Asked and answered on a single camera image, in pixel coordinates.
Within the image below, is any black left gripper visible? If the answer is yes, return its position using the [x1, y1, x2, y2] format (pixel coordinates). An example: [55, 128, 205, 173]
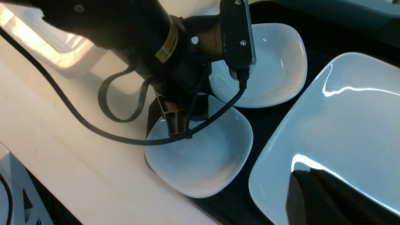
[147, 14, 222, 137]

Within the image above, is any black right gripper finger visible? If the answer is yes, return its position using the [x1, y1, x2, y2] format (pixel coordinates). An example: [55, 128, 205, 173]
[286, 168, 400, 225]

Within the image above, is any white bowl tray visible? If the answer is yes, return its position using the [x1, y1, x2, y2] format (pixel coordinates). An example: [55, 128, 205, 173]
[145, 107, 254, 198]
[209, 22, 308, 109]

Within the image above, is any large white rice plate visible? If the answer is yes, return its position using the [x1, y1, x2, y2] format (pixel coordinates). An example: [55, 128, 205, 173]
[248, 52, 400, 225]

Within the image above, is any large white plastic tub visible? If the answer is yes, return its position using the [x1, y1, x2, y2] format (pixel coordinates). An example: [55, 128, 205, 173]
[1, 4, 106, 78]

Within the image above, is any black serving tray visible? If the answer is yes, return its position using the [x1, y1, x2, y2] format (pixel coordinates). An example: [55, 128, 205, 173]
[145, 2, 400, 225]

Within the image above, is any teal plastic bin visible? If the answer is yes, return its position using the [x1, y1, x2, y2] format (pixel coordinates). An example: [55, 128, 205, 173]
[273, 0, 400, 34]

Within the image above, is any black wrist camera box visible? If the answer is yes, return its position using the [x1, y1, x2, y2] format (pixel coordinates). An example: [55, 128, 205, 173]
[218, 0, 256, 73]

